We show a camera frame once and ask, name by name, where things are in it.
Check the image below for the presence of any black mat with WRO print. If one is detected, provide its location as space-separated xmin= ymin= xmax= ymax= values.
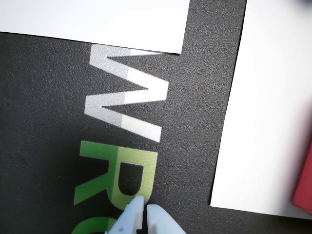
xmin=0 ymin=0 xmax=312 ymax=234

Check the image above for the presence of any plain white paper sheet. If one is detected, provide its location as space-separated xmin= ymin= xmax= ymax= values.
xmin=0 ymin=0 xmax=191 ymax=55

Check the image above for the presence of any red paper box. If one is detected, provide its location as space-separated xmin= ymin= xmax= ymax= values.
xmin=292 ymin=97 xmax=312 ymax=214

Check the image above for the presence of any pale blue gripper finger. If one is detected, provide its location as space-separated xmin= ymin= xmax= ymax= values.
xmin=146 ymin=204 xmax=188 ymax=234
xmin=104 ymin=195 xmax=146 ymax=234

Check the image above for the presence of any white paper sheet marked HOME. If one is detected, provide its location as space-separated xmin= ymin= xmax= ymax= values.
xmin=210 ymin=0 xmax=312 ymax=220

